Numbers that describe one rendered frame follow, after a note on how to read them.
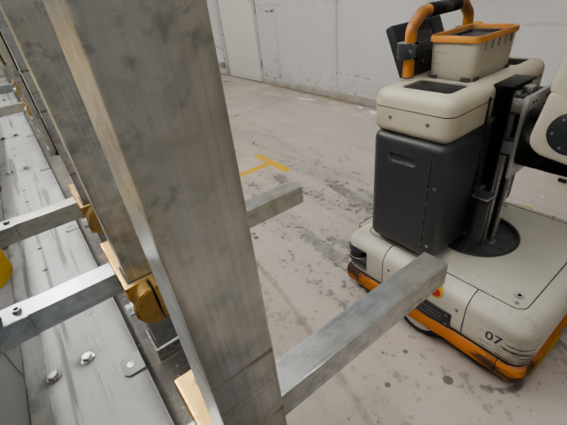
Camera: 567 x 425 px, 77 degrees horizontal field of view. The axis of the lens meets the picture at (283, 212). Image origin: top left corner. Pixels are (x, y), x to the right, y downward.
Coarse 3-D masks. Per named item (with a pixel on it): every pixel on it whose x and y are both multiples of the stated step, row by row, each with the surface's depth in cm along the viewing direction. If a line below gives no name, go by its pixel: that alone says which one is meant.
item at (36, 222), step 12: (60, 204) 61; (72, 204) 61; (24, 216) 59; (36, 216) 58; (48, 216) 59; (60, 216) 60; (72, 216) 61; (0, 228) 56; (12, 228) 56; (24, 228) 58; (36, 228) 59; (48, 228) 60; (0, 240) 56; (12, 240) 57
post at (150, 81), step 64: (64, 0) 8; (128, 0) 9; (192, 0) 10; (128, 64) 9; (192, 64) 10; (128, 128) 10; (192, 128) 11; (128, 192) 12; (192, 192) 12; (192, 256) 13; (192, 320) 14; (256, 320) 16; (256, 384) 18
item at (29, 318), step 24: (264, 192) 56; (288, 192) 55; (264, 216) 54; (72, 288) 42; (96, 288) 42; (120, 288) 44; (0, 312) 39; (24, 312) 39; (48, 312) 40; (72, 312) 42; (0, 336) 38; (24, 336) 39
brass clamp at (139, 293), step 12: (108, 252) 45; (120, 276) 41; (144, 276) 40; (132, 288) 39; (144, 288) 39; (156, 288) 39; (132, 300) 39; (144, 300) 39; (156, 300) 42; (132, 312) 39; (144, 312) 39; (156, 312) 40; (168, 312) 41
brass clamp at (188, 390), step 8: (184, 376) 30; (192, 376) 30; (176, 384) 29; (184, 384) 29; (192, 384) 29; (184, 392) 29; (192, 392) 28; (200, 392) 28; (184, 400) 28; (192, 400) 28; (200, 400) 28; (192, 408) 27; (200, 408) 27; (192, 416) 27; (200, 416) 27; (208, 416) 27; (200, 424) 26; (208, 424) 26
